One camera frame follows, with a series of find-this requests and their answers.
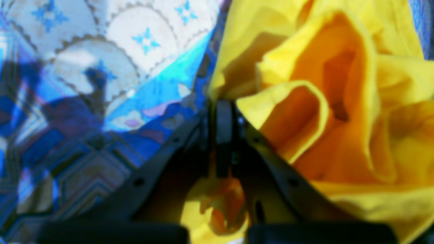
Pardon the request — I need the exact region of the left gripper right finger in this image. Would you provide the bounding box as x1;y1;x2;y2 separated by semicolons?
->
216;100;397;244

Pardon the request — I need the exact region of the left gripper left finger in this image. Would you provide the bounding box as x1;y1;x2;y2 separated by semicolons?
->
37;105;217;244

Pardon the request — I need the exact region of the yellow T-shirt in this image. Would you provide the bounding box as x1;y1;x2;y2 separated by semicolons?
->
180;0;434;244

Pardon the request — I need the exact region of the patterned tile tablecloth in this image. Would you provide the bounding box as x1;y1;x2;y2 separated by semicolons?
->
0;0;434;243

